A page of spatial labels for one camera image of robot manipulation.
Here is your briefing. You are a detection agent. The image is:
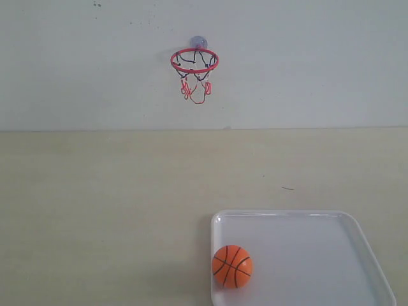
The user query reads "small orange basketball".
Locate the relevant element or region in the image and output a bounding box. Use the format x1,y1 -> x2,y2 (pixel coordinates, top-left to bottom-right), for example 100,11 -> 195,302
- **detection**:
211,245 -> 253,289

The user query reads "clear suction cup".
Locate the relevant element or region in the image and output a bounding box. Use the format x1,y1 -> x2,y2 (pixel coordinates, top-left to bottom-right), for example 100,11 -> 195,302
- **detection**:
189,36 -> 208,49

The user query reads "red mini basketball hoop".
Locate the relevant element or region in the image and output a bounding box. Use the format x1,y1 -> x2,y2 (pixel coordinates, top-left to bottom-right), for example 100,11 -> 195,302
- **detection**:
170,48 -> 219,105

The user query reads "white plastic tray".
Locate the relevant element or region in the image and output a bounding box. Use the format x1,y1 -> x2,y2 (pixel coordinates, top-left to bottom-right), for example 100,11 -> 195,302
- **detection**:
211,210 -> 397,305

